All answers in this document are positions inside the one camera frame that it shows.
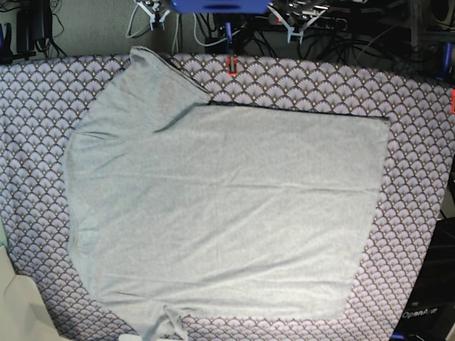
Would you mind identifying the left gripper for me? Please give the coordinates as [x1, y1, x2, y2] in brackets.
[269, 3, 320, 43]

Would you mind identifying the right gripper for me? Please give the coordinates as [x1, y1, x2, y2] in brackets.
[136, 0, 171, 31]

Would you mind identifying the grey T-shirt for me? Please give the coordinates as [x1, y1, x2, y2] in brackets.
[63, 48, 390, 340]

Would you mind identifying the black power strip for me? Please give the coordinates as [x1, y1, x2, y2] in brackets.
[282, 15, 348, 31]

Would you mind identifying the orange-tipped table clamp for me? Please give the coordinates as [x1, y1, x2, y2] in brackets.
[225, 22, 237, 76]

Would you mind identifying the fan-patterned tablecloth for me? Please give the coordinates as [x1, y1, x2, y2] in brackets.
[1, 54, 454, 340]

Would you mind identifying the blue clamp at right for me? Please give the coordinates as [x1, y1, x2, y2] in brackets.
[436, 43, 454, 80]

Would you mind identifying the blue clamp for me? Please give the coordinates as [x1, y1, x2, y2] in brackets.
[436, 43, 454, 80]
[1, 23, 36, 65]

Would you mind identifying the blue clamp at left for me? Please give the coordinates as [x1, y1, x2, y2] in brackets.
[1, 23, 36, 65]

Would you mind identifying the red clamp pad right edge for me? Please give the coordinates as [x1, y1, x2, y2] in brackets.
[451, 89, 455, 114]

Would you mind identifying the black OpenArm box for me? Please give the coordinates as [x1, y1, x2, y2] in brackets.
[390, 218, 454, 340]

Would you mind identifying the beige chair at corner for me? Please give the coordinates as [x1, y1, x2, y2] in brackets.
[1, 229, 64, 340]

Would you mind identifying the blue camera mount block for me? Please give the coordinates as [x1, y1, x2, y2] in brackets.
[170, 0, 269, 13]

